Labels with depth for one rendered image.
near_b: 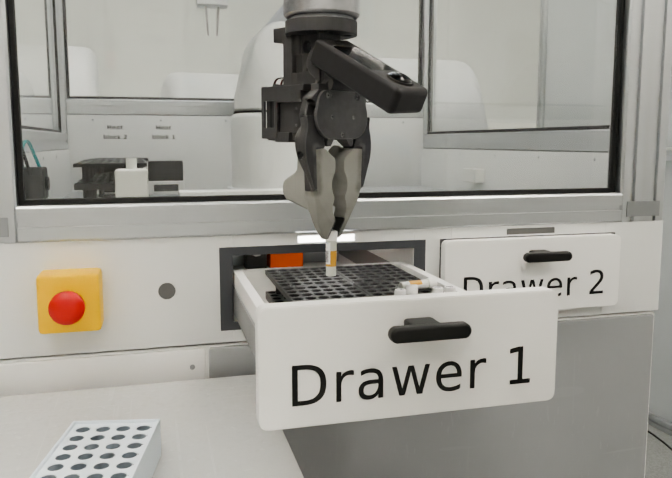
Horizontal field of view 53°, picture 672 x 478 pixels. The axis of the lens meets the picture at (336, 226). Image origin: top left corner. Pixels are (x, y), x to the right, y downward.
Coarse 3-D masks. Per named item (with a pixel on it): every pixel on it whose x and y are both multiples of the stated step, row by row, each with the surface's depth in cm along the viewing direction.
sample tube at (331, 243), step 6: (330, 234) 68; (336, 234) 68; (330, 240) 68; (336, 240) 68; (330, 246) 68; (336, 246) 68; (330, 252) 68; (336, 252) 69; (330, 258) 68; (330, 264) 68; (330, 270) 68
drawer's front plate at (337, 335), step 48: (528, 288) 65; (288, 336) 59; (336, 336) 60; (384, 336) 61; (480, 336) 63; (528, 336) 65; (288, 384) 59; (384, 384) 61; (432, 384) 63; (480, 384) 64; (528, 384) 65
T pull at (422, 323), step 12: (408, 324) 60; (420, 324) 58; (432, 324) 58; (444, 324) 59; (456, 324) 59; (468, 324) 59; (396, 336) 57; (408, 336) 58; (420, 336) 58; (432, 336) 58; (444, 336) 58; (456, 336) 59; (468, 336) 59
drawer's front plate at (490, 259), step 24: (456, 240) 97; (480, 240) 98; (504, 240) 98; (528, 240) 100; (552, 240) 101; (576, 240) 102; (600, 240) 103; (456, 264) 97; (480, 264) 98; (504, 264) 99; (528, 264) 100; (552, 264) 101; (576, 264) 102; (600, 264) 103; (504, 288) 99; (552, 288) 102; (576, 288) 103; (600, 288) 104
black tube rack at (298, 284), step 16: (272, 272) 88; (288, 272) 88; (304, 272) 89; (320, 272) 88; (336, 272) 88; (352, 272) 89; (368, 272) 88; (384, 272) 88; (400, 272) 89; (288, 288) 79; (304, 288) 79; (320, 288) 78; (336, 288) 79; (352, 288) 79; (368, 288) 80; (384, 288) 78
